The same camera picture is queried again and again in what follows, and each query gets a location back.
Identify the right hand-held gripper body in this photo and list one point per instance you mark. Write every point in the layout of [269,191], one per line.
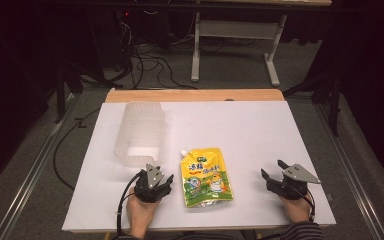
[291,190]

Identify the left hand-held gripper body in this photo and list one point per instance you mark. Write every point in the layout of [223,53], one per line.
[153,193]

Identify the person's right hand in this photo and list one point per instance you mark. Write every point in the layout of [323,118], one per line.
[296,209]

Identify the yellow spouted sauce pouch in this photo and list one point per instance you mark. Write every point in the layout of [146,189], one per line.
[206,178]

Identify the translucent plastic container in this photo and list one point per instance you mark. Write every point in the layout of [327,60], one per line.
[141,133]

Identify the white table mat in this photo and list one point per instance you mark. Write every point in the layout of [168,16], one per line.
[233,130]

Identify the black tripod stand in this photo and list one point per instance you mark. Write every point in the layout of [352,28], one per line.
[61,90]
[333,100]

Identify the metal floor rail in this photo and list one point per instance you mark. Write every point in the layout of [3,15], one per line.
[346,160]
[36,166]

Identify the white metal frame desk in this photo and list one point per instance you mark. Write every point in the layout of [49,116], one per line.
[236,29]

